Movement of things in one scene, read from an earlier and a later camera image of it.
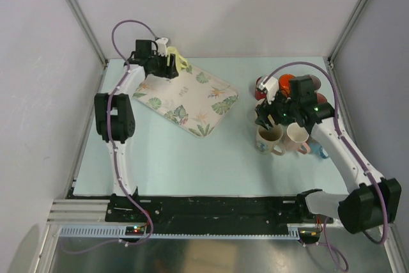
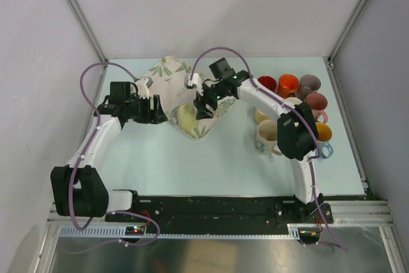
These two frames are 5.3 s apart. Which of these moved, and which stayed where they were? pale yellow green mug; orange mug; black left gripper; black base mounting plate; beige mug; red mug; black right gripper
Moved: red mug; black right gripper; pale yellow green mug; black left gripper
Stayed: orange mug; beige mug; black base mounting plate
